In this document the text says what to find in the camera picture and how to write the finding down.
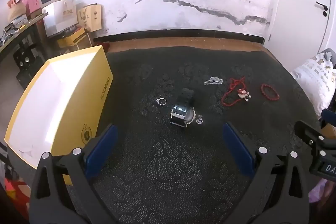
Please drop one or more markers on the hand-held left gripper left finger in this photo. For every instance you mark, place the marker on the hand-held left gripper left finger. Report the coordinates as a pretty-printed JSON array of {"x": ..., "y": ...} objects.
[{"x": 101, "y": 148}]

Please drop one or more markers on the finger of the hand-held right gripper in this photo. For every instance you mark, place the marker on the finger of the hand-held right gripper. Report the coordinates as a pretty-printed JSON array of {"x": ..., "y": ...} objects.
[
  {"x": 328, "y": 116},
  {"x": 307, "y": 132}
]

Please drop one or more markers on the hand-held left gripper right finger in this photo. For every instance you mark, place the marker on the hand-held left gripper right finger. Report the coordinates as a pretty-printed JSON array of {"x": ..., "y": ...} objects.
[{"x": 237, "y": 148}]

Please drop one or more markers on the silver round pendant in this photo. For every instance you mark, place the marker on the silver round pendant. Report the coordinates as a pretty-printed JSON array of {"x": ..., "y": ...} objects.
[{"x": 199, "y": 121}]

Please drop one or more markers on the yellow box with white inside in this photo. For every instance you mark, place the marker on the yellow box with white inside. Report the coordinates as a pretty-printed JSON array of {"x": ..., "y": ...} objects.
[{"x": 50, "y": 106}]

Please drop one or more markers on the black wrist watch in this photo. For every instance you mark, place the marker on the black wrist watch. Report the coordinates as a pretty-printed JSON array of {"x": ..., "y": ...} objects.
[{"x": 181, "y": 111}]

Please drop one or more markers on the purple cloth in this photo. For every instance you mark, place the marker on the purple cloth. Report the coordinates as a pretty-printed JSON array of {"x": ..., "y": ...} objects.
[{"x": 320, "y": 191}]

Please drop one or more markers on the white printed pillow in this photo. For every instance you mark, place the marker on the white printed pillow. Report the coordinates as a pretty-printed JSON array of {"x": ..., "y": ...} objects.
[{"x": 313, "y": 77}]

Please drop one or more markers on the red and yellow bag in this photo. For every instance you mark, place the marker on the red and yellow bag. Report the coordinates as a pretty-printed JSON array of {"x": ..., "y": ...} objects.
[{"x": 11, "y": 187}]

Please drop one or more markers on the dark red cloth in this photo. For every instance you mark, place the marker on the dark red cloth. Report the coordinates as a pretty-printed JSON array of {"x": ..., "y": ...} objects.
[{"x": 105, "y": 46}]

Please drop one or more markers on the black computer tower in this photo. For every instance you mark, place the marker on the black computer tower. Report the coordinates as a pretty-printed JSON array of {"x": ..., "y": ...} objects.
[{"x": 26, "y": 78}]

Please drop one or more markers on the yellow cardboard box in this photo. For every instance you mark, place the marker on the yellow cardboard box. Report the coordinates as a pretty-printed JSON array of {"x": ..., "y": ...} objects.
[{"x": 72, "y": 39}]

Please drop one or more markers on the brown paper bag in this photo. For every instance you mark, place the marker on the brown paper bag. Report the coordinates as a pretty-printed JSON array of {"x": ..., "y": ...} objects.
[{"x": 90, "y": 18}]

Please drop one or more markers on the white gift bag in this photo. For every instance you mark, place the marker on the white gift bag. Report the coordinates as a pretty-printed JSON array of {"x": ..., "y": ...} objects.
[{"x": 59, "y": 16}]

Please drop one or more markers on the black desk with wooden edge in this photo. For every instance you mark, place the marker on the black desk with wooden edge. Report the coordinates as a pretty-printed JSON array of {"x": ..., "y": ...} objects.
[{"x": 18, "y": 35}]

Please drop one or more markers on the silver device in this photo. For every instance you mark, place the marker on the silver device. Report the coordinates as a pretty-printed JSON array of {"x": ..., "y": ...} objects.
[{"x": 15, "y": 23}]

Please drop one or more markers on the pink box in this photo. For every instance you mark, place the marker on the pink box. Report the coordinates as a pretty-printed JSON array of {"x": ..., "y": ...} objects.
[{"x": 32, "y": 2}]

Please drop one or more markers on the straw bag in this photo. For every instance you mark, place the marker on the straw bag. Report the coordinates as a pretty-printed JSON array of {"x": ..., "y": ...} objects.
[{"x": 16, "y": 10}]

